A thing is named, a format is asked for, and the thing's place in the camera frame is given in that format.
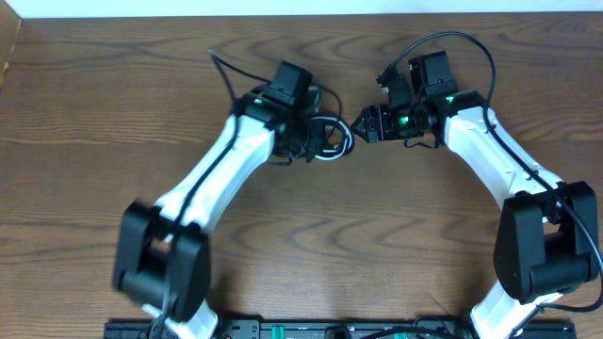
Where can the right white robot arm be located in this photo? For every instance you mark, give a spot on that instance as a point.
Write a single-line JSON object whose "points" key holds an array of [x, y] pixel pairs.
{"points": [[547, 233]]}

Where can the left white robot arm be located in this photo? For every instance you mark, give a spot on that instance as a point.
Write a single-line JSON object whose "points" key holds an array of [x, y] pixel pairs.
{"points": [[163, 259]]}

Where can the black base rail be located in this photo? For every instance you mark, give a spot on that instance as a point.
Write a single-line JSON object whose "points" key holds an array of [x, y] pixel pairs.
{"points": [[255, 329]]}

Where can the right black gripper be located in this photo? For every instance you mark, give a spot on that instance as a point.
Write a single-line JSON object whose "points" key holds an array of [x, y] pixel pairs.
{"points": [[378, 125]]}

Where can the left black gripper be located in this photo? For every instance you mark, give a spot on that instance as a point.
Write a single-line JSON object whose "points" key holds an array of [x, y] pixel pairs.
{"points": [[317, 145]]}

